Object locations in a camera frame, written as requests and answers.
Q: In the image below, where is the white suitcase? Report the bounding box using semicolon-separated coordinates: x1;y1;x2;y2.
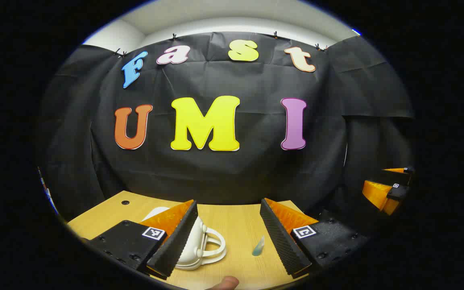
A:
141;206;227;271

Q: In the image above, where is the white and red clutter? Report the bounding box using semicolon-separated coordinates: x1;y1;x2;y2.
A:
38;167;58;214

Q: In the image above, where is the black backdrop cloth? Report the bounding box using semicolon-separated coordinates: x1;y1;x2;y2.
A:
37;31;416;222

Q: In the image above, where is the silver blue skin care tube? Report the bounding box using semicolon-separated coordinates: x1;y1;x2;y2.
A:
252;235;265;257

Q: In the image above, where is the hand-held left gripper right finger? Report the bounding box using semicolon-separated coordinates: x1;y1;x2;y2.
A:
259;197;369;279

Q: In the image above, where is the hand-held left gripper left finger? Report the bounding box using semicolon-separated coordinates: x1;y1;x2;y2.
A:
88;199;199;280

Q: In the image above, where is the row of black cloth clips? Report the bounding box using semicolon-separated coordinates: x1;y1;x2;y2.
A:
113;31;330;57

